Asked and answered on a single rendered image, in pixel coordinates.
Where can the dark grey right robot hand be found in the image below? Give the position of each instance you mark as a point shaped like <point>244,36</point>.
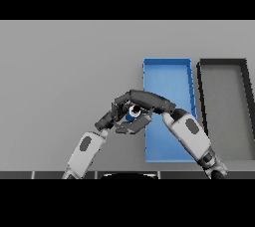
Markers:
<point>149,99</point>

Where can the blue bin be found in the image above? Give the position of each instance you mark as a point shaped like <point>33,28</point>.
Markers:
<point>166,78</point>

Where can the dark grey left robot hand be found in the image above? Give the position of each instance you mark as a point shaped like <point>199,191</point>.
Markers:
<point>105,120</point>

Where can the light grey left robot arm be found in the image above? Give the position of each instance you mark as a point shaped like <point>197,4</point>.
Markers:
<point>84,151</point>

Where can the dark grey bin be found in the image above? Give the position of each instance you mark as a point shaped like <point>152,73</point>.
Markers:
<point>225,111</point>

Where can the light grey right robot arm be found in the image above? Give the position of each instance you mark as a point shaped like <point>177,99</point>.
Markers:
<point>191,134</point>

